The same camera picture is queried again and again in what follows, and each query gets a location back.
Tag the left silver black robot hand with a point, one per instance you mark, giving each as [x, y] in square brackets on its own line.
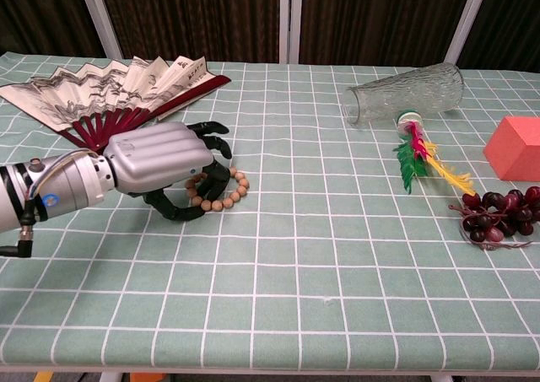
[156, 158]

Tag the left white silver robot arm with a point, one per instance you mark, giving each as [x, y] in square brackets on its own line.
[63, 184]

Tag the ink painting paper folding fan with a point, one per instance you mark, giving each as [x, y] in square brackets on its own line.
[105, 82]

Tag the dark brown screen panel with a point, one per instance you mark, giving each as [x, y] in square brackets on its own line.
[514, 19]
[38, 15]
[190, 15]
[379, 19]

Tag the green white checked tablecloth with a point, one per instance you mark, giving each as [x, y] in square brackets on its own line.
[295, 251]

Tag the orange floor object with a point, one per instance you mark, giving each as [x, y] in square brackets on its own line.
[147, 378]

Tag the yellow floor tape strip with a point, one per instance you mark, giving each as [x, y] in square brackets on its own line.
[43, 377]

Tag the clear textured glass vase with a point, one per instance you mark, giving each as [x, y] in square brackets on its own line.
[405, 91]

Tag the colourful feather shuttlecock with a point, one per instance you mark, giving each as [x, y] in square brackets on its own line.
[415, 146]

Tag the dark purple grape bunch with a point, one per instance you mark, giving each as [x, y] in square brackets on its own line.
[485, 222]

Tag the orange foam cube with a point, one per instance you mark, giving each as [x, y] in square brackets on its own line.
[519, 146]

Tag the white screen frame post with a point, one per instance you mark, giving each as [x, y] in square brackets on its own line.
[291, 19]
[468, 19]
[99, 19]

